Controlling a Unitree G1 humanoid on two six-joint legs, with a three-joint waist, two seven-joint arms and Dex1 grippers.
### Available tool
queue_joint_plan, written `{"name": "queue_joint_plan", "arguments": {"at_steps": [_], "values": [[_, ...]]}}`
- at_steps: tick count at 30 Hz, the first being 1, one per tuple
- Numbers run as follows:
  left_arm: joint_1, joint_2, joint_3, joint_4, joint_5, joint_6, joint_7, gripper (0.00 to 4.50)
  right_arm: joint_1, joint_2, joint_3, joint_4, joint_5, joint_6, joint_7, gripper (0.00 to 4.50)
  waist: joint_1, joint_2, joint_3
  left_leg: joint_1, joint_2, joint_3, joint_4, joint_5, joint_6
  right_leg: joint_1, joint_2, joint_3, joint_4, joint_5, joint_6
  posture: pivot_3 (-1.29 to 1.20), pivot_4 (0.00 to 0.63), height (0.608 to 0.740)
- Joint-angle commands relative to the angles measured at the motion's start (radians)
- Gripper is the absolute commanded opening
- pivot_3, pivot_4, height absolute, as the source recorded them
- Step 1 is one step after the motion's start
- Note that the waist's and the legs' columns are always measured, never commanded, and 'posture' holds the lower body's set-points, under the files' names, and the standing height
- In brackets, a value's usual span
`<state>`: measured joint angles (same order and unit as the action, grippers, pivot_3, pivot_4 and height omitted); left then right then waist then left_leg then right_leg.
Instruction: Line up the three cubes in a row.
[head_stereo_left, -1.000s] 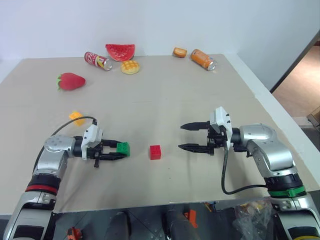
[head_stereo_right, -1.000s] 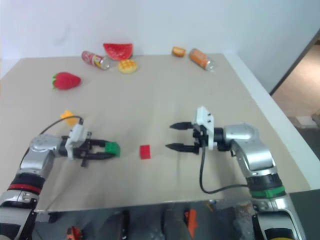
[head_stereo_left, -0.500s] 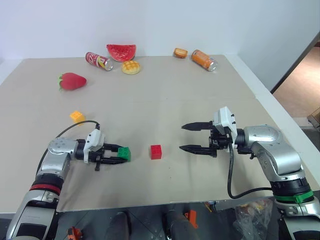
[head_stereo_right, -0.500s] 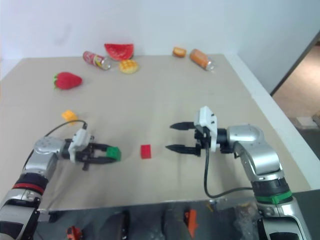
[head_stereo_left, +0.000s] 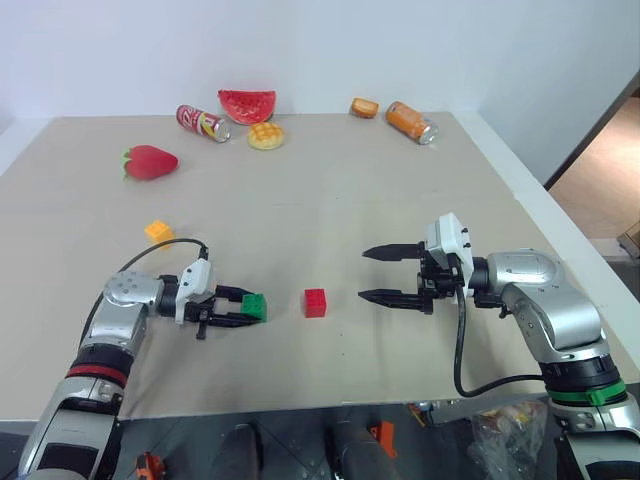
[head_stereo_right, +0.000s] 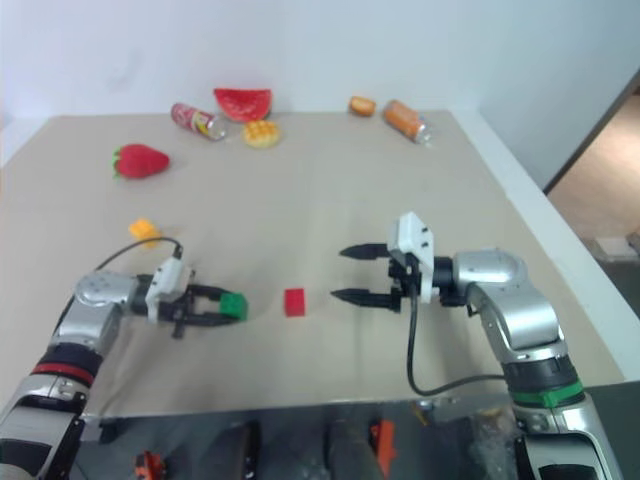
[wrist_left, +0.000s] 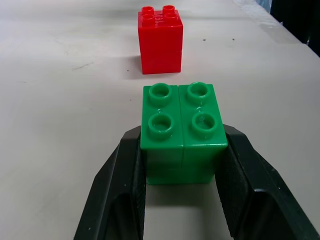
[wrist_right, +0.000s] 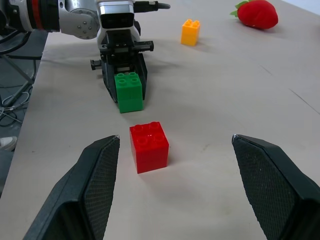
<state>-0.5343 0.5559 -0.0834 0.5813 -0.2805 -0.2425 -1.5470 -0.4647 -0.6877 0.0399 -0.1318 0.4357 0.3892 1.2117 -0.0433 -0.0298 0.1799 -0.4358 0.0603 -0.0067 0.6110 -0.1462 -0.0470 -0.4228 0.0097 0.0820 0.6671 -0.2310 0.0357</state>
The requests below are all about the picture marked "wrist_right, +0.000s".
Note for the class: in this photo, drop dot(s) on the dark chair with metal legs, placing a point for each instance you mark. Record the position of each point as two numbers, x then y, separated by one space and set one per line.
22 50

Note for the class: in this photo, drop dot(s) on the orange building block cube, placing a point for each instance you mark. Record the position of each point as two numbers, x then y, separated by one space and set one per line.
190 33

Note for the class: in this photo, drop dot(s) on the white shoe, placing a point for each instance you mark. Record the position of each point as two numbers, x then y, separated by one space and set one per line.
8 143

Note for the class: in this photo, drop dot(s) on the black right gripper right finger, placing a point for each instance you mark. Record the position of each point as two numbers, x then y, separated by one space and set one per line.
272 190

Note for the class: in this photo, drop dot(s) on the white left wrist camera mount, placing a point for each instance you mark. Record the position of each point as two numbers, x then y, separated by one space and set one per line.
117 8

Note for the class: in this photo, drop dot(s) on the red plush strawberry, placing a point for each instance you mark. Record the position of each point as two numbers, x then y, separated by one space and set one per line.
258 13

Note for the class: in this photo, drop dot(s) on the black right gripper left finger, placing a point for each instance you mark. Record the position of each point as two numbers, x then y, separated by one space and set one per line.
82 190

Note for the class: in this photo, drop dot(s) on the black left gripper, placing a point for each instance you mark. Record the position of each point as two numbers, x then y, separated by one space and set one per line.
120 47

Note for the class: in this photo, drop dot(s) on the green building block cube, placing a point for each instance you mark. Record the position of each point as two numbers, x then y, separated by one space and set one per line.
128 91

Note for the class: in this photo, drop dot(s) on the red building block cube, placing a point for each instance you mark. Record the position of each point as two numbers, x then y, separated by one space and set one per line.
149 150

